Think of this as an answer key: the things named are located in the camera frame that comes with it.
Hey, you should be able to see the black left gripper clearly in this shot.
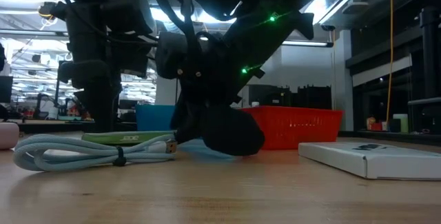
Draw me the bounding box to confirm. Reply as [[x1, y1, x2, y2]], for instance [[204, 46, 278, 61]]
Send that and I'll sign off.
[[57, 0, 152, 132]]

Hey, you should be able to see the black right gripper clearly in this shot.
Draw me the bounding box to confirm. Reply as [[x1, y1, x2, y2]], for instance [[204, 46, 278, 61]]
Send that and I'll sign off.
[[171, 32, 266, 158]]

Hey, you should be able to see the green acer pouch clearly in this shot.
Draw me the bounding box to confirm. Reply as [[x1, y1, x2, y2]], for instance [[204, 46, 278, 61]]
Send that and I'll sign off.
[[81, 130, 177, 145]]

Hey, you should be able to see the light blue cable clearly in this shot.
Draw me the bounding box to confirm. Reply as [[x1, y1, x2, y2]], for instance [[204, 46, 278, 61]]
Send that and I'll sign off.
[[12, 132, 178, 173]]

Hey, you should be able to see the red plastic basket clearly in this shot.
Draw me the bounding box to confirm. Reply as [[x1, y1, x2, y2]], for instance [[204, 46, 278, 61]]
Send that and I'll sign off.
[[240, 105, 345, 151]]

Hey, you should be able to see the pink wall charger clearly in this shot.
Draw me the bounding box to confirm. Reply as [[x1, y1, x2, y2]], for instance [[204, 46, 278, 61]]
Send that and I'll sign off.
[[0, 122, 21, 151]]

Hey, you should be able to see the white product box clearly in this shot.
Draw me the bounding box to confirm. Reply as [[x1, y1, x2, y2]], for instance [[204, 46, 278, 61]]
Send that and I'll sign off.
[[298, 142, 441, 181]]

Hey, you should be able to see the teal plastic bin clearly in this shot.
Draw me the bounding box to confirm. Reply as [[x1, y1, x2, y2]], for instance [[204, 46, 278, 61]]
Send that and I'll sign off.
[[135, 104, 177, 132]]

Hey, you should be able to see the dark background monitor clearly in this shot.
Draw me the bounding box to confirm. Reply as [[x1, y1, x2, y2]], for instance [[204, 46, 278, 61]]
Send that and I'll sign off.
[[0, 75, 14, 103]]

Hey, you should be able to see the long ceiling light bar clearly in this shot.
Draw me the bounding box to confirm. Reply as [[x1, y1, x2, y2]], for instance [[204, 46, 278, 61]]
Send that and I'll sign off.
[[281, 39, 334, 48]]

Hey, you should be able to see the red background object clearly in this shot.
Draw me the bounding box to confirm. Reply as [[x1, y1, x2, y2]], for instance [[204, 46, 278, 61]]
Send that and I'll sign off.
[[367, 116, 383, 132]]

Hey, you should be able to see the pale green background box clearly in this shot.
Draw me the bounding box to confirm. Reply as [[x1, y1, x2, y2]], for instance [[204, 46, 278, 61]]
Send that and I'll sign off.
[[392, 113, 409, 134]]

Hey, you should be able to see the grey desk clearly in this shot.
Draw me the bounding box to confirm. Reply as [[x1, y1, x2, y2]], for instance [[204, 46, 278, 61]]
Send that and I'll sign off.
[[408, 96, 441, 107]]

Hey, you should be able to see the black vertical pole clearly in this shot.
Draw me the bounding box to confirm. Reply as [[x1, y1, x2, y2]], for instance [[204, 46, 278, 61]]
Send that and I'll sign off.
[[419, 0, 441, 99]]

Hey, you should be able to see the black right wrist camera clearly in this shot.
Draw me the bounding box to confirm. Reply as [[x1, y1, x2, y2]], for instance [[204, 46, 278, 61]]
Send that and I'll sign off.
[[155, 32, 189, 80]]

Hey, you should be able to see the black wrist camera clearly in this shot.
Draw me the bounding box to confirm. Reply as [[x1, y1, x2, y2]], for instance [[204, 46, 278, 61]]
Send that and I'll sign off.
[[101, 0, 156, 35], [155, 32, 189, 80]]

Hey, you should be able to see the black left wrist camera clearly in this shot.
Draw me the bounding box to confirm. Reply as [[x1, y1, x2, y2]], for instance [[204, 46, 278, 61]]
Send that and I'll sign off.
[[101, 0, 156, 35]]

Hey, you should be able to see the black aluminium table frame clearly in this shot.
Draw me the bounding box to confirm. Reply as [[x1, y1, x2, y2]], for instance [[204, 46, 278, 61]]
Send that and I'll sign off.
[[17, 120, 441, 145]]

